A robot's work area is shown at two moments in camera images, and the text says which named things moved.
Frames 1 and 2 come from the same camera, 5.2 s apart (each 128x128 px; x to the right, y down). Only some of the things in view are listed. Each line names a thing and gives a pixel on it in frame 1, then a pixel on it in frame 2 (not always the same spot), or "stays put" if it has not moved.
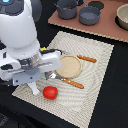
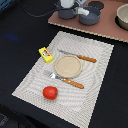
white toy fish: (33, 87) -> (83, 11)
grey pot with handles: (67, 9) stays put
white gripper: (28, 70) -> (70, 3)
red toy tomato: (50, 92) stays put
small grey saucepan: (89, 15) stays put
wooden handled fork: (53, 75) stays put
